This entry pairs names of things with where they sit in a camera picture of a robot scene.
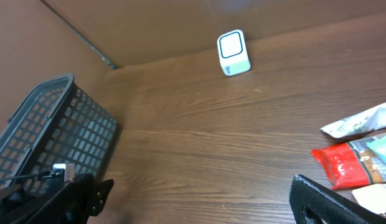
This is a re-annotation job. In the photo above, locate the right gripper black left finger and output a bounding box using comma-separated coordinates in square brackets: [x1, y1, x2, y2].
[12, 174, 95, 224]

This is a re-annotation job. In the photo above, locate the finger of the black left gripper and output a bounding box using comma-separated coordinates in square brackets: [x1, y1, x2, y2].
[90, 179, 114, 217]

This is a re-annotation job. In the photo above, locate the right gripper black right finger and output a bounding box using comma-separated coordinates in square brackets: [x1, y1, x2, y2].
[289, 174, 386, 224]

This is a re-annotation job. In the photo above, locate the San Remo spaghetti packet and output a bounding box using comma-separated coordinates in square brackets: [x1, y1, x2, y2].
[311, 133, 386, 190]

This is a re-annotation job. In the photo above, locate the translucent beige pouch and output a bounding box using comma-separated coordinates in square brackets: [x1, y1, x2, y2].
[352, 184, 386, 218]

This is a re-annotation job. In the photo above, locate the teal snack packet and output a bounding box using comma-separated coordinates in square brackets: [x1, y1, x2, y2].
[367, 136, 386, 163]

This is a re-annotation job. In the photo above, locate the white Pantene tube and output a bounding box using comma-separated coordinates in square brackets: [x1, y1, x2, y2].
[321, 102, 386, 138]

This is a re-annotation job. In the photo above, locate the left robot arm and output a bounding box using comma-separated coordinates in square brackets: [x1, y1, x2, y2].
[0, 174, 114, 224]

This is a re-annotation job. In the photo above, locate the white barcode scanner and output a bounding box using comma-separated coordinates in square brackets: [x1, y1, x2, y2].
[217, 29, 252, 77]

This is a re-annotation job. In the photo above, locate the grey plastic basket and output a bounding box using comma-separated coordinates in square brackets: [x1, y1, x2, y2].
[0, 73, 120, 195]

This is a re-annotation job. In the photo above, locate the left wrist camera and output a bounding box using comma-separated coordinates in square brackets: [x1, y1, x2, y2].
[52, 163, 75, 182]

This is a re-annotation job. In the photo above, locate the black left camera cable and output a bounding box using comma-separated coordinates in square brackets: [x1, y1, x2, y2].
[0, 171, 62, 184]

